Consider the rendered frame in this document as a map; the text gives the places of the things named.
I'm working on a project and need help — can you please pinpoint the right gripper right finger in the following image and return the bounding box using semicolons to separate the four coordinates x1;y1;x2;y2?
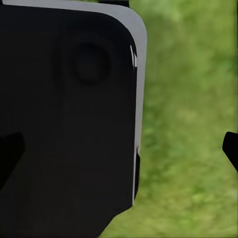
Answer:
222;131;238;172

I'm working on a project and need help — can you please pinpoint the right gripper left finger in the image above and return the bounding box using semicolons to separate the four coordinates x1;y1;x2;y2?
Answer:
0;132;26;192

